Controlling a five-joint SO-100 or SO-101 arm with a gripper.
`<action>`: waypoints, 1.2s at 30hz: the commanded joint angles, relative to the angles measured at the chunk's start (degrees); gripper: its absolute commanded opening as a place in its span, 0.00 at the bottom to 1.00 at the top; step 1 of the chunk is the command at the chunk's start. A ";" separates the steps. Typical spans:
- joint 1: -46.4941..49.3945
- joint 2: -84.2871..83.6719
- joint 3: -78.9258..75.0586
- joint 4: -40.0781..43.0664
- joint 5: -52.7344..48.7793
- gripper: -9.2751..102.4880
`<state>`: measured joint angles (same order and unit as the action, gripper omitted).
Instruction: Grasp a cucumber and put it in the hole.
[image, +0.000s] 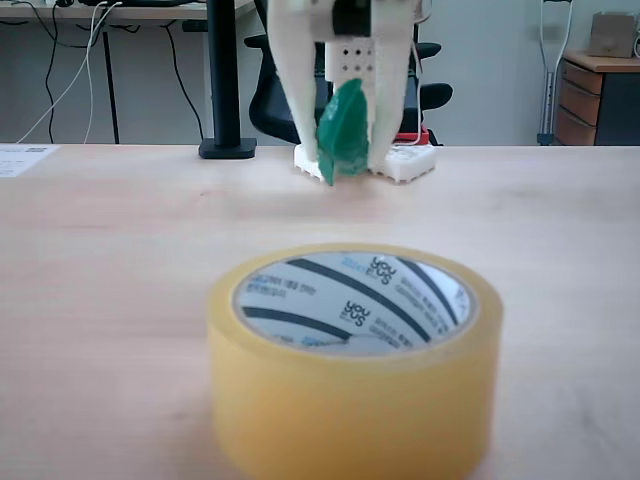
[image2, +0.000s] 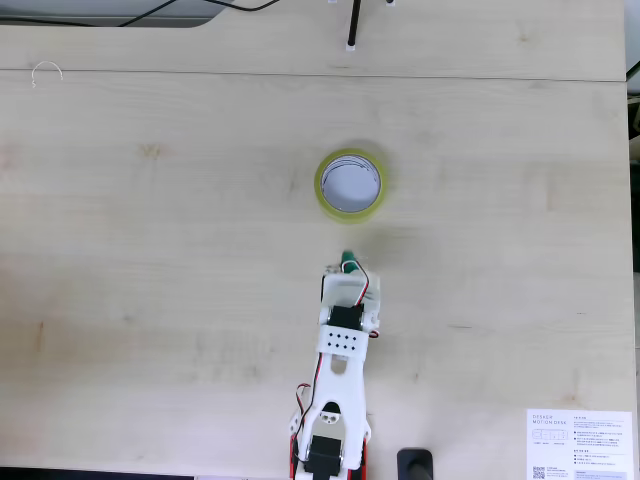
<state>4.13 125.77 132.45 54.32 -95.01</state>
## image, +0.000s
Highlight white printed paper sheet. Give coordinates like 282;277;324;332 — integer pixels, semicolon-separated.
0;143;61;180

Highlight black office chair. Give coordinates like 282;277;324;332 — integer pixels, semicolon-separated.
243;0;454;147

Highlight white cable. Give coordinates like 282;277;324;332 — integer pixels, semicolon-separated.
18;0;124;145

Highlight black monitor stand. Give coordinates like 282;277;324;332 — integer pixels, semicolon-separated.
198;0;259;160

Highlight brown cardboard box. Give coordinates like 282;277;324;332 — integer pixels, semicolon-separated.
585;11;640;59

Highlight brown drawer cabinet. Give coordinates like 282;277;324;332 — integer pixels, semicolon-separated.
553;49;640;147

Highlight grey metal crutch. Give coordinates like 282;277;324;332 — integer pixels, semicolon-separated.
536;0;577;147

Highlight black cable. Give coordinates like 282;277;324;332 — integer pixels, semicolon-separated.
162;22;207;141
29;2;69;145

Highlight yellow packing tape roll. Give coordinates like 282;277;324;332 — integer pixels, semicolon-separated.
205;243;504;480

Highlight green toy cucumber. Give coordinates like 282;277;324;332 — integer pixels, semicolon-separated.
315;77;372;187

